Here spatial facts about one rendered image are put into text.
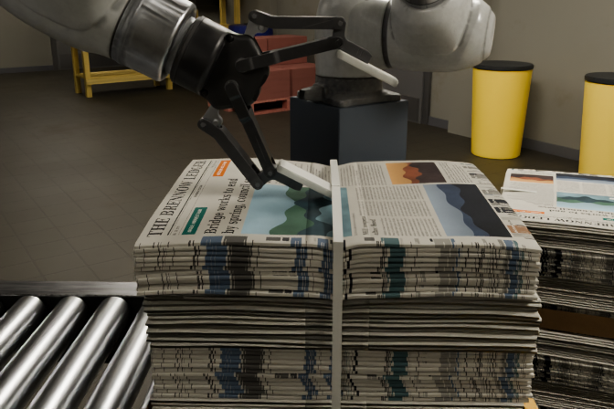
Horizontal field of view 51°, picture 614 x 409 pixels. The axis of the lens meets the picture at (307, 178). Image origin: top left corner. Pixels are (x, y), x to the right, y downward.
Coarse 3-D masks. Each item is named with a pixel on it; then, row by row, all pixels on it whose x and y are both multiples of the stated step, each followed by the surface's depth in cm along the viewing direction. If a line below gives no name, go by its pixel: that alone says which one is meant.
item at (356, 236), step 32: (352, 192) 73; (320, 224) 63; (352, 224) 63; (320, 256) 59; (352, 256) 59; (320, 288) 60; (352, 288) 60; (320, 320) 61; (352, 320) 61; (320, 352) 63; (352, 352) 63; (320, 384) 64; (352, 384) 64
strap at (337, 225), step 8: (336, 160) 86; (336, 168) 79; (336, 176) 74; (336, 184) 71; (336, 192) 69; (336, 200) 67; (336, 208) 65; (336, 216) 63; (336, 224) 62; (336, 232) 60; (336, 240) 59
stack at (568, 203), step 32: (512, 192) 141; (544, 192) 139; (576, 192) 139; (608, 192) 139; (544, 224) 122; (576, 224) 121; (608, 224) 121; (544, 256) 124; (576, 256) 122; (608, 256) 120; (544, 288) 126; (576, 288) 124; (608, 288) 122; (544, 352) 129; (576, 352) 127; (608, 352) 125; (544, 384) 131; (576, 384) 129; (608, 384) 127
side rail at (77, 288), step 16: (0, 288) 101; (16, 288) 101; (32, 288) 101; (48, 288) 101; (64, 288) 101; (80, 288) 101; (96, 288) 101; (112, 288) 101; (128, 288) 101; (48, 304) 100; (96, 304) 99; (64, 352) 102; (112, 352) 102
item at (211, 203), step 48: (192, 192) 72; (240, 192) 72; (288, 192) 73; (144, 240) 60; (192, 240) 59; (240, 240) 59; (288, 240) 59; (144, 288) 60; (192, 288) 60; (240, 288) 60; (288, 288) 60; (192, 336) 62; (240, 336) 62; (288, 336) 62; (192, 384) 64; (240, 384) 64; (288, 384) 64
